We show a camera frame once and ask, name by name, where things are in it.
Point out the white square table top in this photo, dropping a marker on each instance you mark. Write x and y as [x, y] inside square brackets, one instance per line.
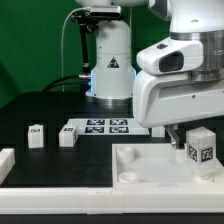
[157, 165]

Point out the black camera stand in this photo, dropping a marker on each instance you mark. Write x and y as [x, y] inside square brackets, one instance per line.
[86, 26]

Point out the black camera on stand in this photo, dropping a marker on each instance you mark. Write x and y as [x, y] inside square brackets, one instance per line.
[104, 11]

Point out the white tag sheet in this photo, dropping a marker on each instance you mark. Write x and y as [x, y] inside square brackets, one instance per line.
[107, 126]

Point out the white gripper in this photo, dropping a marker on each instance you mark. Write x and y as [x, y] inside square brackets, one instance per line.
[164, 93]

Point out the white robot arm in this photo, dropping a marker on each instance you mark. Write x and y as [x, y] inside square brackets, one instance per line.
[201, 20]

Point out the white obstacle fence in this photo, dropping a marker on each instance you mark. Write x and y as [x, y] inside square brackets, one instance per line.
[112, 200]

